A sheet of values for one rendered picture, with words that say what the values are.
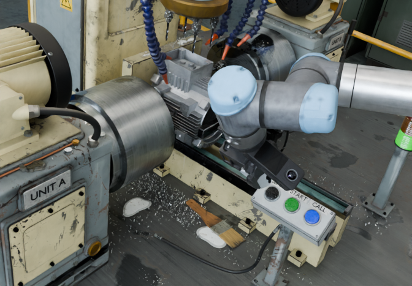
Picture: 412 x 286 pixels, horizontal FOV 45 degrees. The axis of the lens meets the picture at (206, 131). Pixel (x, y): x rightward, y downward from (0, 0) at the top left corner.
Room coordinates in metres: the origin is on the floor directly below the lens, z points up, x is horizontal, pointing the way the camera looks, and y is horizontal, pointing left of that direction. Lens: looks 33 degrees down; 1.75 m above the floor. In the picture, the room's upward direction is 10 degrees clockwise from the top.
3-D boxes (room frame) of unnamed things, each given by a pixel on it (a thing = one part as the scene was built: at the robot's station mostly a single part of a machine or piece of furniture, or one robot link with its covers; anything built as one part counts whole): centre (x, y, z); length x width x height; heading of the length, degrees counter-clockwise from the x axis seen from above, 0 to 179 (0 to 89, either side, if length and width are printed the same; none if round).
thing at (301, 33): (1.76, -0.27, 0.99); 0.35 x 0.31 x 0.37; 147
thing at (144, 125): (0.97, 0.25, 1.04); 0.37 x 0.25 x 0.25; 147
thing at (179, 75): (1.29, 0.09, 1.11); 0.12 x 0.11 x 0.07; 57
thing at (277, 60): (1.54, -0.13, 1.04); 0.41 x 0.25 x 0.25; 147
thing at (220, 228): (1.02, -0.06, 0.80); 0.21 x 0.05 x 0.01; 48
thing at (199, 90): (1.27, 0.06, 1.01); 0.20 x 0.19 x 0.19; 57
